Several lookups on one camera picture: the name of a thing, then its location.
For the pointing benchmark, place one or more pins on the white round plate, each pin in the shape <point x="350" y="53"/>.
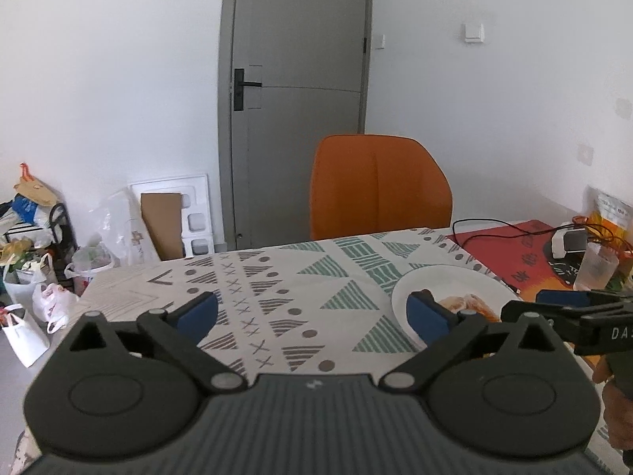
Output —
<point x="445" y="279"/>

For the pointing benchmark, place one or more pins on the black cart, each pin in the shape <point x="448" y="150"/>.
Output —
<point x="67" y="242"/>

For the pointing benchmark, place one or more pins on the white charger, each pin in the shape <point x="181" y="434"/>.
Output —
<point x="561" y="243"/>

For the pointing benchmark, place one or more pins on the white red plastic bag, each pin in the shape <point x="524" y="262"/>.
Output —
<point x="52" y="307"/>

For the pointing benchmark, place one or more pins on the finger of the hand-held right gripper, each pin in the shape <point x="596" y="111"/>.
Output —
<point x="564" y="298"/>
<point x="568" y="314"/>

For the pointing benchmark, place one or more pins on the red table mat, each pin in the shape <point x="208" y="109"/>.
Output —
<point x="509" y="252"/>

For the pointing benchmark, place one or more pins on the white light switch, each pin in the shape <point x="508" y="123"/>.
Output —
<point x="473" y="32"/>

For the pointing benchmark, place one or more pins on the small white wall switch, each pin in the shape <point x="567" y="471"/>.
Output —
<point x="379" y="42"/>

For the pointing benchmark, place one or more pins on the pale peeled pomelo segment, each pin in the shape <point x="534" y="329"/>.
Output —
<point x="450" y="303"/>

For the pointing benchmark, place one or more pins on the white foam packaging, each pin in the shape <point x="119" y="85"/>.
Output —
<point x="197" y="203"/>

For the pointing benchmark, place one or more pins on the grey door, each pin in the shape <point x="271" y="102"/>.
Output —
<point x="296" y="109"/>

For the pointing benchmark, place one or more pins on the reddish peeled pomelo segment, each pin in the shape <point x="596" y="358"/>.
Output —
<point x="482" y="307"/>

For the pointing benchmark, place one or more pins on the clear plastic wrap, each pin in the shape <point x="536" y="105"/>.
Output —
<point x="123" y="232"/>

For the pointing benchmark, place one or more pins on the person's right hand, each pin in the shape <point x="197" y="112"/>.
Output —
<point x="618" y="420"/>

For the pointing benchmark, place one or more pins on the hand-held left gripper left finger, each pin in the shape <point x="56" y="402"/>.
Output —
<point x="198" y="314"/>

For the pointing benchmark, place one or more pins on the orange chair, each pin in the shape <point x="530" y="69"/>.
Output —
<point x="381" y="188"/>

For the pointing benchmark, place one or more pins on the white tote bag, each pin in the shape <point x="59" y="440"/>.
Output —
<point x="29" y="272"/>

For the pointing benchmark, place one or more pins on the orange snack bag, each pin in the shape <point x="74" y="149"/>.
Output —
<point x="611" y="212"/>

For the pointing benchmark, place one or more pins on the white wall socket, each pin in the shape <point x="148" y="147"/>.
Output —
<point x="586" y="154"/>

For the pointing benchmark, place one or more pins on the white bag with black trim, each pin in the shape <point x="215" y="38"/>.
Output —
<point x="22" y="233"/>

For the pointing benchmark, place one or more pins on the patterned tablecloth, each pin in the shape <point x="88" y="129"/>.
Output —
<point x="296" y="282"/>

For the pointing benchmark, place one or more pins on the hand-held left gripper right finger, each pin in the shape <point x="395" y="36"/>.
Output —
<point x="426" y="316"/>

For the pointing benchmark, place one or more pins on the brown cardboard piece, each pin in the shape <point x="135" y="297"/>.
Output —
<point x="162" y="225"/>

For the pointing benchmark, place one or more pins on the ribbed glass cup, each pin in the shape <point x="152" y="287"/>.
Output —
<point x="596" y="267"/>

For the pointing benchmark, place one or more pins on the blue plastic bag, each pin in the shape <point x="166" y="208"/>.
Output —
<point x="27" y="210"/>

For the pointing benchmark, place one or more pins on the white paper bag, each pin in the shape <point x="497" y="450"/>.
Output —
<point x="22" y="336"/>

